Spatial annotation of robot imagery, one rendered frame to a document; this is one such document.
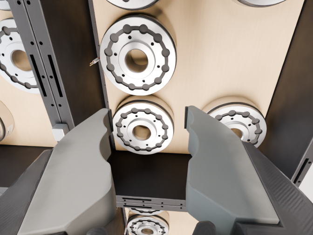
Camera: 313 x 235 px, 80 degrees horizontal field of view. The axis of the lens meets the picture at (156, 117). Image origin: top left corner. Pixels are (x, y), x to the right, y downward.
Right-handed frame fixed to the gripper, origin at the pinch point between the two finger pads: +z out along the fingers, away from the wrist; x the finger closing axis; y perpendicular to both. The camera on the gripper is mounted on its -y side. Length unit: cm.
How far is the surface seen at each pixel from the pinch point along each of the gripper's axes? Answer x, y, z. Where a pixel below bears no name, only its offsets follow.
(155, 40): 1.1, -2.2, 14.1
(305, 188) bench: 46, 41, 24
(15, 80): -19.8, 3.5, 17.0
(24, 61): -18.0, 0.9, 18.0
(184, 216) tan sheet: 7.9, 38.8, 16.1
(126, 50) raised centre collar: -2.5, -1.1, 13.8
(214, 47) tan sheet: 9.4, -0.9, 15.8
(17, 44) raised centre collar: -16.7, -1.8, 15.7
